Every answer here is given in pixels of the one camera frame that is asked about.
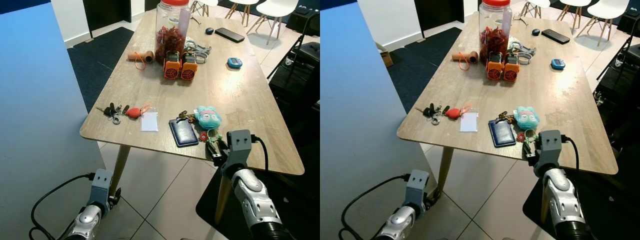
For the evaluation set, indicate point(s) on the wooden table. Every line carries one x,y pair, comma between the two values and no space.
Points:
220,100
560,105

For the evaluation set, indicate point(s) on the red flower charm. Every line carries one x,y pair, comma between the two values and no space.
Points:
520,136
203,136

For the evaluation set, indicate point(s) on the black smartphone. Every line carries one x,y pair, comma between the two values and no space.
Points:
230,35
555,36

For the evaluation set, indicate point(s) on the blue partition panel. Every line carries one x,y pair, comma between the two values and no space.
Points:
35,110
355,110

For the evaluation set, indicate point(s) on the dark blue card holder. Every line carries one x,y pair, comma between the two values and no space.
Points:
502,133
183,133

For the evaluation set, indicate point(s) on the clear jar with red lid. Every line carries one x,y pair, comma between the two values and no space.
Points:
172,30
495,30

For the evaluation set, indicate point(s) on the brown key bunch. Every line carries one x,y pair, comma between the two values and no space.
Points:
505,116
186,116

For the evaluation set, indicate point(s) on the orange and black device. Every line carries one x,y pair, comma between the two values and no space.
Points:
511,68
188,67
171,67
495,67

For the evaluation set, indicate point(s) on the blue digital timer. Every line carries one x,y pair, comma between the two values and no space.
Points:
558,64
234,62

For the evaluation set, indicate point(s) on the white chair with wooden legs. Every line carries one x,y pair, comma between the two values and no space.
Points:
277,7
572,2
607,7
242,2
207,2
532,4

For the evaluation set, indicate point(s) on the black door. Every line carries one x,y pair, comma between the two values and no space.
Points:
437,12
105,15

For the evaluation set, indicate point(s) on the red key fob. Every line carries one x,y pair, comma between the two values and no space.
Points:
133,112
453,113

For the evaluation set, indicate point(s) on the white card sleeve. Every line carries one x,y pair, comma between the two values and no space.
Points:
149,121
468,122

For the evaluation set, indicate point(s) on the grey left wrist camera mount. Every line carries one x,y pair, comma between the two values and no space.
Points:
102,185
417,185

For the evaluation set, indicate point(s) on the black equipment cart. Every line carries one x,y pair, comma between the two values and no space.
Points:
620,85
300,80

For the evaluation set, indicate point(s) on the brown cardboard tube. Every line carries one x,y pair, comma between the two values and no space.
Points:
472,56
147,56

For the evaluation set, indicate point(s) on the brown cardboard box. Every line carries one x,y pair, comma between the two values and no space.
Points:
386,57

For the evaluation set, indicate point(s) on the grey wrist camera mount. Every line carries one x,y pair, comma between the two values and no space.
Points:
239,145
550,145
102,185
417,185

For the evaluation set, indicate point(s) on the small black oval gadget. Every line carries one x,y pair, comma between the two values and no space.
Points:
536,32
209,31

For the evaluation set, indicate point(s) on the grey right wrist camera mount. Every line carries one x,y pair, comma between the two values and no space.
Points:
550,145
239,145

